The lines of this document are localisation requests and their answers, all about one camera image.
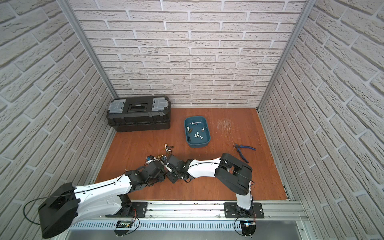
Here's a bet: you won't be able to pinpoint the teal plastic storage bin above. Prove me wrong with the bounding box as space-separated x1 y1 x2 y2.
184 116 211 149

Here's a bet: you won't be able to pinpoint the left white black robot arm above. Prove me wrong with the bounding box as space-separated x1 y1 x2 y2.
38 161 165 239

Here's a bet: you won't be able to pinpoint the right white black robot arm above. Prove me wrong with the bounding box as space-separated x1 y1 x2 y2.
162 153 254 214

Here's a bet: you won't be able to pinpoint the black toolbox grey latches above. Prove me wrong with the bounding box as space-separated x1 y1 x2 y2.
107 96 171 133

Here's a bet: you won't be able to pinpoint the left controller board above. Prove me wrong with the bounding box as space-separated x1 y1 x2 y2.
114 221 138 237

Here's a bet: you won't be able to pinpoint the controller board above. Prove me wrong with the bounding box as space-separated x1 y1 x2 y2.
240 221 257 237
114 221 138 237

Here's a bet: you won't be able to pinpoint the right controller board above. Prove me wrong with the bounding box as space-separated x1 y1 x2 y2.
240 221 257 237

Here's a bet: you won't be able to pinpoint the aluminium front rail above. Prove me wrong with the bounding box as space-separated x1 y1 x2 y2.
70 199 310 223

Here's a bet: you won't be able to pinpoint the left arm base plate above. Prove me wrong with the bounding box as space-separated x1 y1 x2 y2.
114 202 148 218

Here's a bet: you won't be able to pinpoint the blue handled pliers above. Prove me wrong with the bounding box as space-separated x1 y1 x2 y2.
233 144 257 164

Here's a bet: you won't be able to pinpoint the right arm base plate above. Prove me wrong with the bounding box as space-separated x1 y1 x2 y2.
224 202 265 219

